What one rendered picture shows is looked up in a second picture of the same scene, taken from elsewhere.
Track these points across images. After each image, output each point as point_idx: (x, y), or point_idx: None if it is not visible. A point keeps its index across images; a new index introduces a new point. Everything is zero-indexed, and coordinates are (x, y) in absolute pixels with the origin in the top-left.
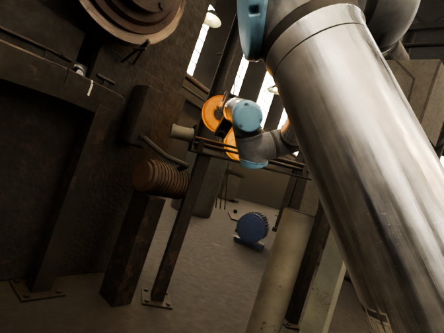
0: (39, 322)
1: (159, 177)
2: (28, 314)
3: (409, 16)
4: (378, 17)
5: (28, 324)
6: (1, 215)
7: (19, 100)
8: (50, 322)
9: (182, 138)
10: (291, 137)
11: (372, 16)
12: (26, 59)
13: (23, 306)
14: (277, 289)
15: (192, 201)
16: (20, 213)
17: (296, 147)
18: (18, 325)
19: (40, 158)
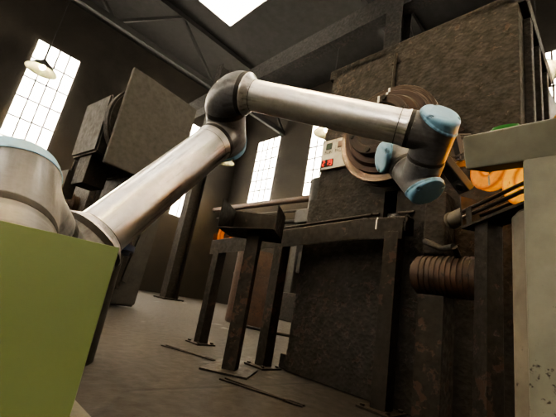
0: (341, 410)
1: (417, 268)
2: (346, 408)
3: (218, 93)
4: (213, 112)
5: (334, 408)
6: (361, 338)
7: (358, 254)
8: (346, 414)
9: (457, 221)
10: (383, 141)
11: (212, 115)
12: (339, 226)
13: (352, 407)
14: (515, 391)
15: (482, 291)
16: (372, 337)
17: (407, 140)
18: (330, 405)
19: (376, 290)
